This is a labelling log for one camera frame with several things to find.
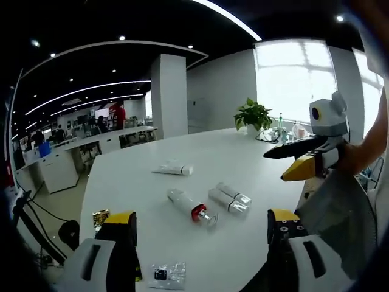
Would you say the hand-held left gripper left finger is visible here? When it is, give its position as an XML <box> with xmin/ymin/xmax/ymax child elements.
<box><xmin>56</xmin><ymin>209</ymin><xmax>143</xmax><ymax>292</ymax></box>

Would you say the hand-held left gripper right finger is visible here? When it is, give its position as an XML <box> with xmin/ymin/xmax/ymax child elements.
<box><xmin>266</xmin><ymin>208</ymin><xmax>358</xmax><ymax>292</ymax></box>

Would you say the clear cap white skincare bottle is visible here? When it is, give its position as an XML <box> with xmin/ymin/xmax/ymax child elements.
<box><xmin>216</xmin><ymin>182</ymin><xmax>253</xmax><ymax>206</ymax></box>
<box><xmin>207</xmin><ymin>188</ymin><xmax>249</xmax><ymax>216</ymax></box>

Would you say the red collar pump skincare bottle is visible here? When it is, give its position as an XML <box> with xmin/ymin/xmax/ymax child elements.
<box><xmin>166</xmin><ymin>187</ymin><xmax>219</xmax><ymax>230</ymax></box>

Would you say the white skincare tube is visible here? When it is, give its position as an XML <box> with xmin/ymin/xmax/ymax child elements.
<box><xmin>151</xmin><ymin>163</ymin><xmax>195</xmax><ymax>177</ymax></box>

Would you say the green slim bottle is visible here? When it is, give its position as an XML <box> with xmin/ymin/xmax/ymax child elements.
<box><xmin>277</xmin><ymin>112</ymin><xmax>286</xmax><ymax>142</ymax></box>

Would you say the person's right hand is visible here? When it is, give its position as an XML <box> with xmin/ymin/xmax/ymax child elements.
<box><xmin>342</xmin><ymin>142</ymin><xmax>367</xmax><ymax>176</ymax></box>

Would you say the small gold foil packet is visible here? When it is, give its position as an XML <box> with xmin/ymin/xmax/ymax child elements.
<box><xmin>92</xmin><ymin>209</ymin><xmax>111</xmax><ymax>234</ymax></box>

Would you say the green potted plant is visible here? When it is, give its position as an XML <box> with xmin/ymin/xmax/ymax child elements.
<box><xmin>233</xmin><ymin>97</ymin><xmax>275</xmax><ymax>135</ymax></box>

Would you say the clear plastic bag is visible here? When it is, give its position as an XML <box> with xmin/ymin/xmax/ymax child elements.
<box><xmin>148</xmin><ymin>260</ymin><xmax>187</xmax><ymax>290</ymax></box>

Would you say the black tripod stand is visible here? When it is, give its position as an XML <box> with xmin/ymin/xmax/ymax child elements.
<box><xmin>11</xmin><ymin>187</ymin><xmax>80</xmax><ymax>266</ymax></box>

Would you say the long white counter desk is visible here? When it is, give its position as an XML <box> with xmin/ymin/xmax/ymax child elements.
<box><xmin>14</xmin><ymin>125</ymin><xmax>159</xmax><ymax>195</ymax></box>

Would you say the black cable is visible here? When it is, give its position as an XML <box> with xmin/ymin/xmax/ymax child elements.
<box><xmin>255</xmin><ymin>130</ymin><xmax>279</xmax><ymax>144</ymax></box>

